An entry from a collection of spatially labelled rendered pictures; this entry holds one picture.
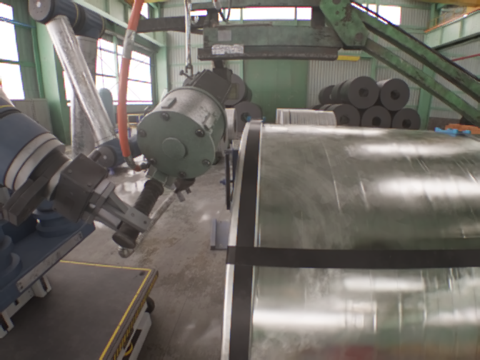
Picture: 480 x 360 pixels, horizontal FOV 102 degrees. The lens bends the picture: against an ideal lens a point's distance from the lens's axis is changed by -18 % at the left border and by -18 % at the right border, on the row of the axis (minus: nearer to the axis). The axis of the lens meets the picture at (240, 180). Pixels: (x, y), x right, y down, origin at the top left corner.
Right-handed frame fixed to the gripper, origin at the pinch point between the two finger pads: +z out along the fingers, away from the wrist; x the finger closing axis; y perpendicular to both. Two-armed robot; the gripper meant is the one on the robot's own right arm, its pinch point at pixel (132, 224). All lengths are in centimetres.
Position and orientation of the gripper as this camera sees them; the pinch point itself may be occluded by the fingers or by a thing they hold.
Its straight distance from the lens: 44.2
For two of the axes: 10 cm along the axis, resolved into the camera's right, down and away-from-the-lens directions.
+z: 7.4, 5.6, 3.7
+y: 1.6, -6.8, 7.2
